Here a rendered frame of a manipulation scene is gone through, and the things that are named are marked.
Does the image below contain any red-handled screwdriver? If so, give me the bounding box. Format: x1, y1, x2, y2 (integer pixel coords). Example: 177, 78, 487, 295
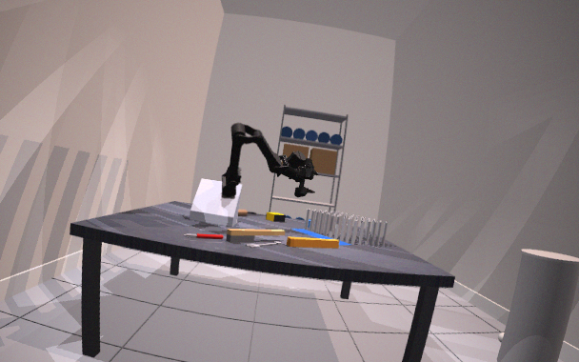
184, 234, 223, 239

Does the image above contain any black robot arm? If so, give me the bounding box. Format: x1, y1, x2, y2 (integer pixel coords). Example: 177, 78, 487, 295
221, 123, 315, 199

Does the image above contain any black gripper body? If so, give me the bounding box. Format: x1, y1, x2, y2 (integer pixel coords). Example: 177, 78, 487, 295
289, 158, 312, 197

